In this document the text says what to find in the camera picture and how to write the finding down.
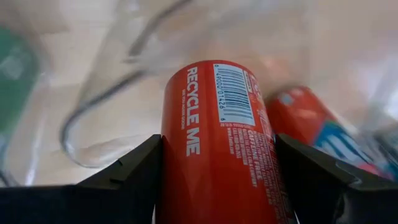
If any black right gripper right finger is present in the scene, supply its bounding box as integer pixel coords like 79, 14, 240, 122
275, 133, 398, 224

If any green Sprite can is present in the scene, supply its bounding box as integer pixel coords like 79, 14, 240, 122
0, 27, 41, 138

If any clear plastic bin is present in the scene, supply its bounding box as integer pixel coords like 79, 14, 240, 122
58, 0, 398, 187
0, 18, 53, 187

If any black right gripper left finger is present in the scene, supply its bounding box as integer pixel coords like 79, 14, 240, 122
0, 134, 162, 224

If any red Fanta can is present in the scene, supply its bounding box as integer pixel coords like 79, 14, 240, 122
266, 85, 394, 181
155, 60, 296, 224

